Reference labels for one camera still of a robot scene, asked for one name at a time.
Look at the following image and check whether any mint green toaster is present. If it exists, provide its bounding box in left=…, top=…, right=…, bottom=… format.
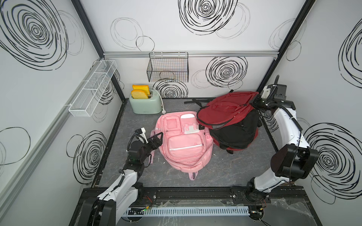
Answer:
left=129, top=88, right=166, bottom=115

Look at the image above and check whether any yellow toast slice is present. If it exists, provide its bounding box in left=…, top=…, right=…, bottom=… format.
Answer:
left=132, top=85, right=150, bottom=95
left=131, top=89, right=149, bottom=99

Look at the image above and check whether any black wire basket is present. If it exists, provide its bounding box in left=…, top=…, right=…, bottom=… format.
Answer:
left=147, top=52, right=189, bottom=82

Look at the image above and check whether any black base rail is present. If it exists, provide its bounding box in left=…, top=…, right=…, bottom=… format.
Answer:
left=81, top=186, right=306, bottom=204

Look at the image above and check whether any black backpack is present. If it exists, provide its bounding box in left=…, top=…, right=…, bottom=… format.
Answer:
left=210, top=109, right=260, bottom=149

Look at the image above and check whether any white slotted cable duct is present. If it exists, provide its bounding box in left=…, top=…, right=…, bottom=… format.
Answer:
left=123, top=206, right=250, bottom=217

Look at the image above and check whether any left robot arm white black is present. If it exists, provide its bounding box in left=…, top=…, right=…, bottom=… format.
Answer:
left=75, top=129, right=164, bottom=226

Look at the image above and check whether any white mesh wall shelf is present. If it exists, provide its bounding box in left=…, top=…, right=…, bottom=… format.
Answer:
left=69, top=59, right=117, bottom=117

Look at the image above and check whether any rear yellow toast slice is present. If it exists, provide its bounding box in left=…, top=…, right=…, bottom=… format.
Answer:
left=132, top=85, right=150, bottom=95

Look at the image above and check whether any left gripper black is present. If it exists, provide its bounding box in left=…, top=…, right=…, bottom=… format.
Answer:
left=139, top=132, right=162, bottom=164

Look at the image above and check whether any front yellow toast slice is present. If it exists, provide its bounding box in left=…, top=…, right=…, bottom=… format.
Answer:
left=131, top=89, right=149, bottom=99

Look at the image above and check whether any pink tape outline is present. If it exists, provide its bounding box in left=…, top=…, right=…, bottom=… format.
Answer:
left=151, top=111, right=214, bottom=180

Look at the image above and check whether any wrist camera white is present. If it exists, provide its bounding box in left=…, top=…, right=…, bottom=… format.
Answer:
left=261, top=84, right=273, bottom=99
left=135, top=128, right=148, bottom=144

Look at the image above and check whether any red backpack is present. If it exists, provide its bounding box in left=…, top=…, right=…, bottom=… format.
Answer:
left=184, top=91, right=259, bottom=130
left=213, top=138, right=251, bottom=154

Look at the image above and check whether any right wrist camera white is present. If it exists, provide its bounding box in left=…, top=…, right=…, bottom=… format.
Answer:
left=261, top=84, right=273, bottom=99

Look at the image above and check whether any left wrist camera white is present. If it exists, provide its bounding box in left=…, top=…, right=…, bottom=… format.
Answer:
left=135, top=128, right=148, bottom=144

